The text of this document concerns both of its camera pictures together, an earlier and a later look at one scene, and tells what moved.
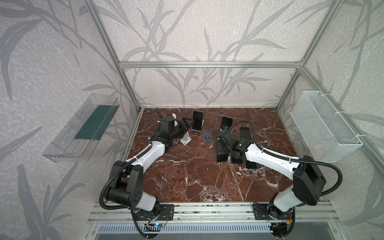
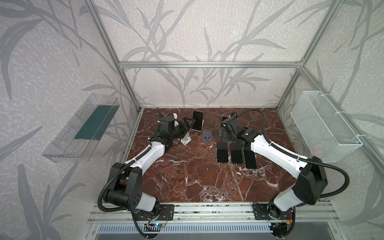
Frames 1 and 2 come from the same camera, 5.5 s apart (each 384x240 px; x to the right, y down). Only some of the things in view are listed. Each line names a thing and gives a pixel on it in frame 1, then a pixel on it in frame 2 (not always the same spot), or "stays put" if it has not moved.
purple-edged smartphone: x=198 y=122 stays put
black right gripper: x=222 y=145 to x=228 y=132
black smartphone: x=222 y=157 stays put
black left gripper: x=181 y=130 stays put
